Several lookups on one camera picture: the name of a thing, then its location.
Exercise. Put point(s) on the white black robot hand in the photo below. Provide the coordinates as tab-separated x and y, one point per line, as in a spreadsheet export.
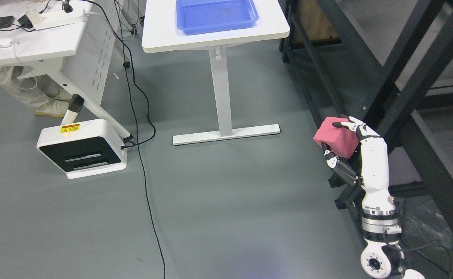
374	176

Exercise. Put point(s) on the pink foam block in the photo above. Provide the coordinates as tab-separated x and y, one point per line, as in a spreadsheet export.
341	141

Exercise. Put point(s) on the black metal shelf left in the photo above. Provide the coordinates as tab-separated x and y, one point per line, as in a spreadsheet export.
388	65

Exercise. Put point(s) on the blue plastic tray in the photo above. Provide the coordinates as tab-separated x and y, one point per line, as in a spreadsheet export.
209	16

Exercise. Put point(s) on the clear plastic bag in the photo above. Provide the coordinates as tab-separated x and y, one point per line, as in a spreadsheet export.
423	223

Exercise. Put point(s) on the white table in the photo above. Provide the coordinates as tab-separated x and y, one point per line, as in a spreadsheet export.
161	34

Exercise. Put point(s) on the white black floor device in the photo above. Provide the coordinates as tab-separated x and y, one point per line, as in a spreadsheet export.
85	148

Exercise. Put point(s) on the person legs beige trousers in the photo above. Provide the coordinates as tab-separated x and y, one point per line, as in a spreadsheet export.
40	94

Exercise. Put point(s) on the white desk with panel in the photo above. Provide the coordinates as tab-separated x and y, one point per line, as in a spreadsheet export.
76	56

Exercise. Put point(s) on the white power strip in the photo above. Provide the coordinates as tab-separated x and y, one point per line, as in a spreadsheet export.
55	18

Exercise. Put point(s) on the white earbuds case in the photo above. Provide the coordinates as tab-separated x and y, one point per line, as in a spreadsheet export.
6	42

